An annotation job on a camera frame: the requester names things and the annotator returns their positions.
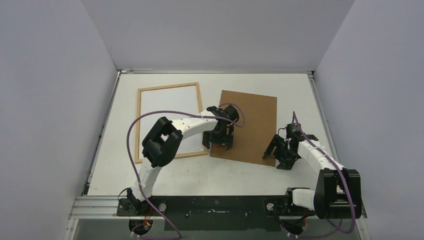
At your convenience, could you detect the purple cable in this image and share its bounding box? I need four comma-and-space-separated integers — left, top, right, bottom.
126, 103, 247, 240
280, 111, 357, 239

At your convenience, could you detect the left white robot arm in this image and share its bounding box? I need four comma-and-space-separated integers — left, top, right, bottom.
126, 103, 245, 216

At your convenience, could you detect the aluminium rail front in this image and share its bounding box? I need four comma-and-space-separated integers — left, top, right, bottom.
69, 196, 119, 219

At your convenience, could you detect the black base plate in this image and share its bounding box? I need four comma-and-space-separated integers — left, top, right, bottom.
115, 195, 316, 233

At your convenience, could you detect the wooden picture frame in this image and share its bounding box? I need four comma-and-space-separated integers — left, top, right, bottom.
133, 81, 210, 165

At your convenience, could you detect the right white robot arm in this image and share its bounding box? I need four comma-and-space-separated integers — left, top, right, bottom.
262, 123, 362, 219

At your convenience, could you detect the brown backing board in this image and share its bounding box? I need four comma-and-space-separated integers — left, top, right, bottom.
210, 90, 278, 167

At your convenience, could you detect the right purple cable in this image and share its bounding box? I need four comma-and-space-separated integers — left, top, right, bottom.
280, 111, 357, 239

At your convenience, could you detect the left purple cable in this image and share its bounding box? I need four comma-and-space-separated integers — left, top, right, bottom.
126, 103, 247, 240

